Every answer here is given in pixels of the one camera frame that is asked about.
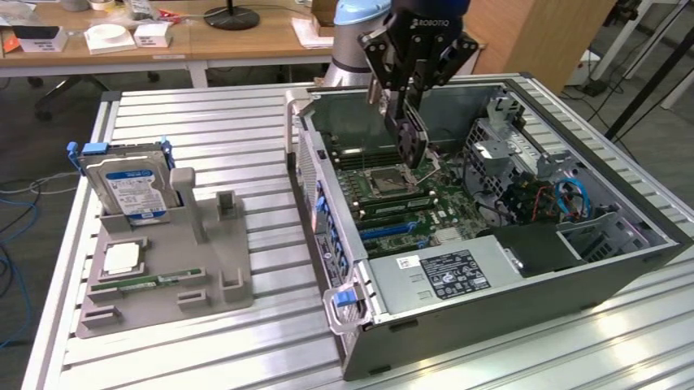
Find white paper sheets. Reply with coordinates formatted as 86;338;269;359
0;0;43;29

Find black floor device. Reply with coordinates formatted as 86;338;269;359
581;80;613;98

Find blue floor cable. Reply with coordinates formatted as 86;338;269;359
0;194;45;350

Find small white box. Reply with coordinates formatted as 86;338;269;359
131;22;175;49

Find grey parts rack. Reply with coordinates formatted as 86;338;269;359
75;165;257;341

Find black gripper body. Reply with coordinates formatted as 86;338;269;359
385;0;472;89

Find white box black lid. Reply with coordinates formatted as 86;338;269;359
11;25;71;54

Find thin red wire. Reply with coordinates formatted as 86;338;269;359
529;188;548;223

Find black round lamp base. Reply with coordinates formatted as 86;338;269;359
205;0;262;32

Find green RAM stick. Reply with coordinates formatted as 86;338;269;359
90;270;209;294

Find black office chair base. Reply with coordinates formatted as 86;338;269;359
26;75;114;122

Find brown cardboard box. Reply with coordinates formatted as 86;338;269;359
310;0;341;28

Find wooden desk white frame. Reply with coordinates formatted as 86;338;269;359
0;0;212;89
189;0;489;78

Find metal socket cover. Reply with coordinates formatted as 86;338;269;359
410;162;442;192

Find white unit red button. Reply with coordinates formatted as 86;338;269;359
564;48;604;87

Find white paper stack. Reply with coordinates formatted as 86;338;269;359
290;15;337;50

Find CPU socket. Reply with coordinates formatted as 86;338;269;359
364;165;422;201

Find blue expansion slot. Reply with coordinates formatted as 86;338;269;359
360;224;413;241

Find grey power supply unit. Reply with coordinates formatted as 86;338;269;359
361;235;526;317

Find blue SATA wire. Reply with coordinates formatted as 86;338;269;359
553;176;593;223

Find silver CPU chip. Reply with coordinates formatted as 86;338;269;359
102;243;142;276

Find graphics card silver bracket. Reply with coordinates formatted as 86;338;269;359
368;75;433;171

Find small silver heatsink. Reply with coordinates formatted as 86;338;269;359
433;227;464;245

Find black RAM slot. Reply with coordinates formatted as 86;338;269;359
334;154;401;165
337;158;402;171
333;149;400;160
352;193;436;212
356;197;437;218
332;144;400;155

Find white table frame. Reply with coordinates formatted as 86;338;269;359
588;0;694;111

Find grey floor cable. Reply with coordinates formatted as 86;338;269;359
0;172;83;196

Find green motherboard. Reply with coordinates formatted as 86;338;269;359
324;136;496;261

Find black stand pole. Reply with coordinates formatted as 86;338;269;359
605;24;694;141

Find silver disk bay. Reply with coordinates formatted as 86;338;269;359
557;210;656;263
464;117;544;215

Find installed dark RAM stick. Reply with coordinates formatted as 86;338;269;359
357;201;440;223

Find red white package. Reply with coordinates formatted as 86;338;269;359
155;6;183;26

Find black open PC case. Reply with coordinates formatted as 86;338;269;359
285;77;694;383

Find hard disk blue caddy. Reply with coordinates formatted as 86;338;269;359
63;137;183;227

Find clear bag grey item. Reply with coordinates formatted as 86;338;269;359
123;0;165;21

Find wooden cabinet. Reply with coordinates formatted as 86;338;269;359
466;0;621;93

